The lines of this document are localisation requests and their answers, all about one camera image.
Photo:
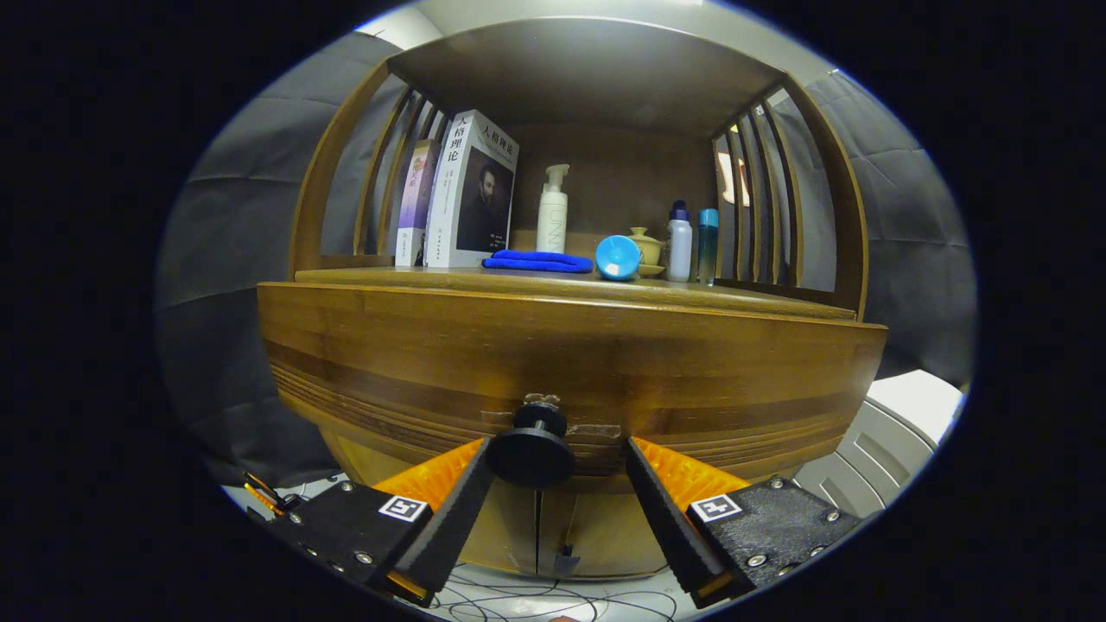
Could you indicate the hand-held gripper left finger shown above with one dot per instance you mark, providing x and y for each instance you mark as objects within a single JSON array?
[{"x": 454, "y": 518}]

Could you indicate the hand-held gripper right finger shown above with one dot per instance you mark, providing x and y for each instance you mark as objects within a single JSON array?
[{"x": 670, "y": 518}]

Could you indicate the black round drawer knob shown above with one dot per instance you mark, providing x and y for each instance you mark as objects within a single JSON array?
[{"x": 531, "y": 458}]

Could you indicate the wooden drawer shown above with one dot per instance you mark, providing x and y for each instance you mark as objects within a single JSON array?
[{"x": 605, "y": 363}]

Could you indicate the blue and white cream tube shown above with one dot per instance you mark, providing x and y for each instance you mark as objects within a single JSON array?
[{"x": 617, "y": 257}]

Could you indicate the wooden cabinet door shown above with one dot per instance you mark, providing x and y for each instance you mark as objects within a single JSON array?
[
  {"x": 605, "y": 527},
  {"x": 507, "y": 536}
]

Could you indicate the grey filing cabinet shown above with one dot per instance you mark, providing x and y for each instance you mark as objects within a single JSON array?
[{"x": 873, "y": 466}]

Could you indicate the wooden countertop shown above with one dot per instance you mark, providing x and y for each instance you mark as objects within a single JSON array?
[{"x": 752, "y": 298}]

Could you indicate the wooden cabinet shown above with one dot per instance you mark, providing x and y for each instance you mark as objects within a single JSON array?
[{"x": 605, "y": 164}]

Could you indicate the small black door latch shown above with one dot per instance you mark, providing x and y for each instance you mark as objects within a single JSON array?
[{"x": 566, "y": 560}]

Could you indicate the white bottle with blue cap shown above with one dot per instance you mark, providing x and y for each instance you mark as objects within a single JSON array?
[{"x": 679, "y": 250}]

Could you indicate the yellow lidded teacup with saucer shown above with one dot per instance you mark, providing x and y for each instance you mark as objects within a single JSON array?
[{"x": 651, "y": 250}]

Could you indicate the blue folded cloth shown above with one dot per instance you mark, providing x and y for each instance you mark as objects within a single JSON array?
[{"x": 536, "y": 261}]

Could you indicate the clear bottle with teal cap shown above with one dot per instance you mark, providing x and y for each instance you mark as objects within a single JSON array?
[{"x": 708, "y": 250}]

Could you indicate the white pump bottle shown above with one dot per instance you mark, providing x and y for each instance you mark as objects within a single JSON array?
[{"x": 552, "y": 225}]

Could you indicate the thin purple book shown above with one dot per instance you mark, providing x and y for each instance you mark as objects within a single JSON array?
[{"x": 417, "y": 207}]

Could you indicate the large white portrait book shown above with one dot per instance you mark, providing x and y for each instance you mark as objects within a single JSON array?
[{"x": 471, "y": 199}]

